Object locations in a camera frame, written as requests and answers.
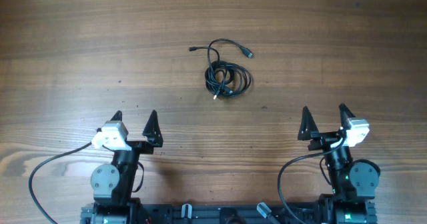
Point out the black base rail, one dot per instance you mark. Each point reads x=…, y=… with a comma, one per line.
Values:
x=227, y=214

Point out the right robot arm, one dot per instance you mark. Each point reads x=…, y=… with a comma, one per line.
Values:
x=353, y=182

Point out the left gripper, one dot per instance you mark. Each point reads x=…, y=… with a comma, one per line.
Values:
x=151, y=132

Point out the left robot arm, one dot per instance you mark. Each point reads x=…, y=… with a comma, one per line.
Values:
x=113, y=183

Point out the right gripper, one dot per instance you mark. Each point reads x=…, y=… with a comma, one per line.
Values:
x=323, y=138

